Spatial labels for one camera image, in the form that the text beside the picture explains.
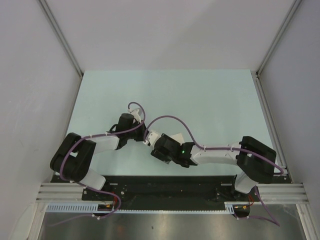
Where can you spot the aluminium front rail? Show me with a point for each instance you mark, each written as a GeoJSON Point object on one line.
{"type": "Point", "coordinates": [279, 193]}

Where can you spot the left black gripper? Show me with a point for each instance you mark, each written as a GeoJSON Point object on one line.
{"type": "Point", "coordinates": [142, 128]}

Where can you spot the right aluminium frame post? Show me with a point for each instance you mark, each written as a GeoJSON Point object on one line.
{"type": "Point", "coordinates": [279, 35]}

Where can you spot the left aluminium frame post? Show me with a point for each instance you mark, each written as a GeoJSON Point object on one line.
{"type": "Point", "coordinates": [49, 15]}

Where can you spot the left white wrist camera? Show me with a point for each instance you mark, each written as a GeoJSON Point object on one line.
{"type": "Point", "coordinates": [136, 113]}

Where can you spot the white slotted cable duct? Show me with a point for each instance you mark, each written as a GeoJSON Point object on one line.
{"type": "Point", "coordinates": [105, 208]}

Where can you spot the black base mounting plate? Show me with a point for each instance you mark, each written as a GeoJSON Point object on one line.
{"type": "Point", "coordinates": [178, 192]}

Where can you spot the right aluminium side rail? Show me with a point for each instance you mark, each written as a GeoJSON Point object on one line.
{"type": "Point", "coordinates": [275, 140]}

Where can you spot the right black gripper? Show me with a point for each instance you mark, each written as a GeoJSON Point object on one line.
{"type": "Point", "coordinates": [161, 156]}

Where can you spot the white cloth napkin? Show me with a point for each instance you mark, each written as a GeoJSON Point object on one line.
{"type": "Point", "coordinates": [178, 138]}

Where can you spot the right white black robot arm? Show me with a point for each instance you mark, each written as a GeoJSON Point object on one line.
{"type": "Point", "coordinates": [256, 160]}

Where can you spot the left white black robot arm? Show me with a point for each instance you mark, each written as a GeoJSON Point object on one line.
{"type": "Point", "coordinates": [73, 158]}

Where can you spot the aluminium frame post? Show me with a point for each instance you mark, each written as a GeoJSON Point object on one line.
{"type": "Point", "coordinates": [49, 15]}
{"type": "Point", "coordinates": [279, 35]}

